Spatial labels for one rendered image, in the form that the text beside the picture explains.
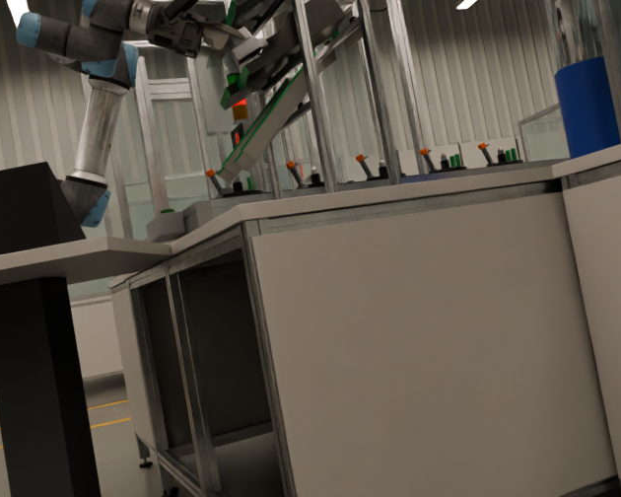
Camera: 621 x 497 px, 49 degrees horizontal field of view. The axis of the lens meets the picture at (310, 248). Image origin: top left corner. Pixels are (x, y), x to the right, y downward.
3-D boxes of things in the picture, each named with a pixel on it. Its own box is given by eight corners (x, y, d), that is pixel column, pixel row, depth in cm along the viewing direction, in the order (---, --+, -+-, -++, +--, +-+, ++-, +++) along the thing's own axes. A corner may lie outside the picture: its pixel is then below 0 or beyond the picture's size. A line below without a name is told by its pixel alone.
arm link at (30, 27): (53, 23, 194) (21, -2, 148) (93, 35, 197) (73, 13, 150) (45, 63, 196) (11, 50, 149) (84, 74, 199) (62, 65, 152)
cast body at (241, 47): (238, 60, 155) (221, 35, 155) (238, 66, 159) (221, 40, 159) (268, 41, 156) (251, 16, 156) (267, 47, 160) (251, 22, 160)
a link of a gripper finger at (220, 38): (239, 57, 155) (201, 48, 156) (245, 33, 155) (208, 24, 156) (237, 52, 152) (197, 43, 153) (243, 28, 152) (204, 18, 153)
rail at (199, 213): (201, 239, 176) (194, 197, 177) (144, 268, 258) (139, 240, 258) (222, 236, 179) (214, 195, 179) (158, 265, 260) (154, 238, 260)
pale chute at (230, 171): (237, 176, 165) (222, 165, 165) (231, 184, 178) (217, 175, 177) (301, 88, 171) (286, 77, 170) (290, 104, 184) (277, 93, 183)
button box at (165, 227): (161, 235, 187) (158, 213, 188) (148, 244, 207) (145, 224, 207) (185, 232, 190) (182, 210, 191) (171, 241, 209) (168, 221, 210)
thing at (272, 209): (241, 221, 120) (238, 204, 120) (122, 280, 257) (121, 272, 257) (749, 153, 177) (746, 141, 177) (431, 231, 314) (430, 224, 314)
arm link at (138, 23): (141, 4, 159) (136, -10, 150) (160, 10, 159) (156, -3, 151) (132, 35, 158) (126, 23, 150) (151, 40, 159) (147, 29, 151)
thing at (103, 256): (-233, 313, 134) (-235, 298, 134) (4, 296, 224) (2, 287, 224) (108, 249, 130) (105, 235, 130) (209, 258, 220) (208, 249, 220)
